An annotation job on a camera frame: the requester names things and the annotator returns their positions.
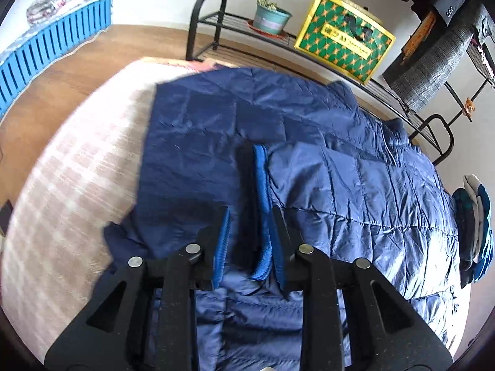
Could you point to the orange hanging scarf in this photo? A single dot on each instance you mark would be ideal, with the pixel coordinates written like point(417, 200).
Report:
point(419, 36)

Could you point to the green and yellow patterned bag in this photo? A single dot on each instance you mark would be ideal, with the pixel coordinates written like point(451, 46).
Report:
point(344, 38)

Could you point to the potted plant in grey pot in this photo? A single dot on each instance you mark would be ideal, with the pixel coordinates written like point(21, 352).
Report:
point(270, 17)

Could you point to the navy blue puffer jacket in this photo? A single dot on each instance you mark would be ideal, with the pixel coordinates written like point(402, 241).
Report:
point(340, 185)

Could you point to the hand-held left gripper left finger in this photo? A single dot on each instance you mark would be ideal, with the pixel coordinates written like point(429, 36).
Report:
point(222, 248)

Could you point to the grey plaid hanging coat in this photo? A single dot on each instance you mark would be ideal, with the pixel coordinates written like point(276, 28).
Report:
point(437, 62)

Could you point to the pile of folded clothes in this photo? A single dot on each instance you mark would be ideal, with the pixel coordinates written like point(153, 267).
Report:
point(473, 232)

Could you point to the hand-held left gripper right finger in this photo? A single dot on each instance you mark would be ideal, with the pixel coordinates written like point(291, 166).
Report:
point(277, 256)

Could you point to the blue slatted crate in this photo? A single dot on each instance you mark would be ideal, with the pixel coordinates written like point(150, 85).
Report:
point(50, 42)

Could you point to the small brown toy charm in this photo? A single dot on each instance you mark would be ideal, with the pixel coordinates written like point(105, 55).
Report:
point(469, 106)

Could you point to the black metal clothes rack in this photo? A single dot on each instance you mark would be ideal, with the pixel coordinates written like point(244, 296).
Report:
point(216, 27)

